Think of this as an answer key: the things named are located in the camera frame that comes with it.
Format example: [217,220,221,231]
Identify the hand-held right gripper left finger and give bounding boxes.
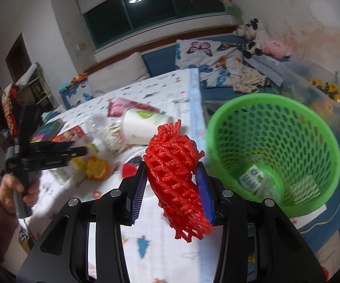
[16,162,148,283]

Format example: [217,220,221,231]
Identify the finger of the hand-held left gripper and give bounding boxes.
[31,140,75,154]
[40,146,88,169]

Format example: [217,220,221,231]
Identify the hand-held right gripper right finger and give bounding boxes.
[195,162,327,283]

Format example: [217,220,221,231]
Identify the red foam fruit net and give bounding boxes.
[143,120,214,243]

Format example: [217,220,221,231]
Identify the green plastic mesh basket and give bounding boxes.
[205,93,340,217]

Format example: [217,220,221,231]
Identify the person's left hand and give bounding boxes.
[0,172,41,213]

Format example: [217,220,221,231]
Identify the red snack packet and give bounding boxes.
[50,125,85,143]

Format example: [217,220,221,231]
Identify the teal box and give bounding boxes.
[42,110,60,121]

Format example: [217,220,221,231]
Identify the red checked bag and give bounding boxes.
[1,83,20,136]

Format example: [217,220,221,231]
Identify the orange peel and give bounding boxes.
[84,157,110,181]

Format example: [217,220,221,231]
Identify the metal shelf rack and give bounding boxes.
[15,62,55,112]

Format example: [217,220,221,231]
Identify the cream foam net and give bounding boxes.
[103,121,129,154]

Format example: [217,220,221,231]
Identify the white carton with blue-green print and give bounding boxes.
[237,164,269,196]

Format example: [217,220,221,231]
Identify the pink snack packet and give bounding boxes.
[107,98,161,118]

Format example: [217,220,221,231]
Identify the white paper cup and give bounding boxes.
[120,108,173,146]

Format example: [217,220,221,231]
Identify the orange toy car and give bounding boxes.
[71,72,89,84]

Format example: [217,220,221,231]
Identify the dark wooden door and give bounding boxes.
[5,33,33,75]

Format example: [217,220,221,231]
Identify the white pillow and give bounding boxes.
[86,52,150,98]

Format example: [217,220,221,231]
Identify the printed blanket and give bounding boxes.
[20,68,232,283]

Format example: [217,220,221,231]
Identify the white paper sheet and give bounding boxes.
[289,205,328,226]

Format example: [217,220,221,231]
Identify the beige patterned clothing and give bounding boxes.
[226,57,272,93]

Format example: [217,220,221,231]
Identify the blue bed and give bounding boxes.
[61,32,291,109]

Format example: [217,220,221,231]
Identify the butterfly print pillow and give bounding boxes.
[174,39,244,89]

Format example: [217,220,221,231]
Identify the blue and white striped cloth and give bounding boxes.
[246,55,285,87]

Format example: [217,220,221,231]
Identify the clear plastic storage bin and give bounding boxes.
[276,60,340,136]

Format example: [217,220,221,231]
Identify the pink plush toy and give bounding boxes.
[262,40,292,59]

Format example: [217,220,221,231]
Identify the dark window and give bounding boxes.
[82,0,228,49]

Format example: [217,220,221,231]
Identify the black and white cow plush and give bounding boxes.
[233,18,272,59]

